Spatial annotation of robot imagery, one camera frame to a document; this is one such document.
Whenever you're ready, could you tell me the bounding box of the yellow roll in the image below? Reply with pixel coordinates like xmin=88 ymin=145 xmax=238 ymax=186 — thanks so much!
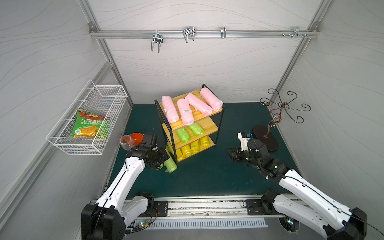
xmin=181 ymin=145 xmax=193 ymax=158
xmin=200 ymin=136 xmax=210 ymax=147
xmin=167 ymin=142 xmax=184 ymax=162

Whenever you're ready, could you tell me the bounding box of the green roll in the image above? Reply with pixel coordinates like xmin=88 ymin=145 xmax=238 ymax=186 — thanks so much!
xmin=188 ymin=123 xmax=204 ymax=137
xmin=176 ymin=128 xmax=191 ymax=143
xmin=164 ymin=155 xmax=177 ymax=173

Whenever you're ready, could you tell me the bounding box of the yellow roll diagonal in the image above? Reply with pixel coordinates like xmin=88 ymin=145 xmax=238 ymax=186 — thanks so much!
xmin=191 ymin=140 xmax=200 ymax=154

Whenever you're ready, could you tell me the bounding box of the pink roll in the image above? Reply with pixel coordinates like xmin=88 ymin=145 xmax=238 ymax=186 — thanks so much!
xmin=200 ymin=88 xmax=224 ymax=112
xmin=162 ymin=96 xmax=180 ymax=123
xmin=177 ymin=98 xmax=195 ymax=126
xmin=186 ymin=93 xmax=213 ymax=116

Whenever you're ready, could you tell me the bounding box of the green roll front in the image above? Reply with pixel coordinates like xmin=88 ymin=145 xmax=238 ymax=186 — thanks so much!
xmin=188 ymin=123 xmax=204 ymax=137

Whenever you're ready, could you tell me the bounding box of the pink roll front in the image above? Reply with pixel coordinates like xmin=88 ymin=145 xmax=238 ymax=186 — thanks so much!
xmin=200 ymin=88 xmax=224 ymax=112

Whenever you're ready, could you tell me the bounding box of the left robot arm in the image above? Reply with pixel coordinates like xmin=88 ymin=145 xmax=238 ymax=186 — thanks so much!
xmin=81 ymin=134 xmax=170 ymax=240

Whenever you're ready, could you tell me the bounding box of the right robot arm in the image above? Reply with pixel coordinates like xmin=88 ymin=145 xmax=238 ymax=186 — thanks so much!
xmin=227 ymin=138 xmax=368 ymax=240

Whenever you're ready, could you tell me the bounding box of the green roll beside shelf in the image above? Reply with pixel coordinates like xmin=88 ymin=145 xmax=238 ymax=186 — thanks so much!
xmin=164 ymin=155 xmax=177 ymax=173

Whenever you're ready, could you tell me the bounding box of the wooden three-tier shelf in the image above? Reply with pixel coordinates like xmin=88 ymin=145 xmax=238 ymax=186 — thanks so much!
xmin=155 ymin=84 xmax=224 ymax=163

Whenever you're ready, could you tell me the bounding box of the orange plastic bowl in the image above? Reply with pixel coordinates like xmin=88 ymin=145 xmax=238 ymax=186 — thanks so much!
xmin=130 ymin=133 xmax=144 ymax=146

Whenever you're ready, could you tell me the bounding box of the clear plastic goblet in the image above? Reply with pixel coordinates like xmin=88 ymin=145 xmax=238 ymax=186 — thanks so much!
xmin=120 ymin=135 xmax=136 ymax=151

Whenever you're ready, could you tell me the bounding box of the green snack bag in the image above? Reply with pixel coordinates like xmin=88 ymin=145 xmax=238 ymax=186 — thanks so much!
xmin=71 ymin=109 xmax=110 ymax=140

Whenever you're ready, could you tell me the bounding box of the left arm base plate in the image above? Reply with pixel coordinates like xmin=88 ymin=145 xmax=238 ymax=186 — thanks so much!
xmin=150 ymin=201 xmax=169 ymax=218

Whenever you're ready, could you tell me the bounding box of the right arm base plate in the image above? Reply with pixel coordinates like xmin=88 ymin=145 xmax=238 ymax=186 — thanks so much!
xmin=245 ymin=200 xmax=271 ymax=216

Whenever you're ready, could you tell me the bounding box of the copper wire jewelry stand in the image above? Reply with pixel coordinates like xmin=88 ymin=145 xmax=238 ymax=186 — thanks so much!
xmin=253 ymin=88 xmax=312 ymax=152

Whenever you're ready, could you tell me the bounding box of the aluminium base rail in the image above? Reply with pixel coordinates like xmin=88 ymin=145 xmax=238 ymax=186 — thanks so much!
xmin=85 ymin=193 xmax=331 ymax=221

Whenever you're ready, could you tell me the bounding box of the white wire basket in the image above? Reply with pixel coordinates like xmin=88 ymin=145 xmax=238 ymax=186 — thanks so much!
xmin=46 ymin=80 xmax=128 ymax=155

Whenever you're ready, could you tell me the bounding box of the aluminium top rail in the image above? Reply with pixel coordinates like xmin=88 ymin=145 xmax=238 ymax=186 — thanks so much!
xmin=90 ymin=25 xmax=320 ymax=40

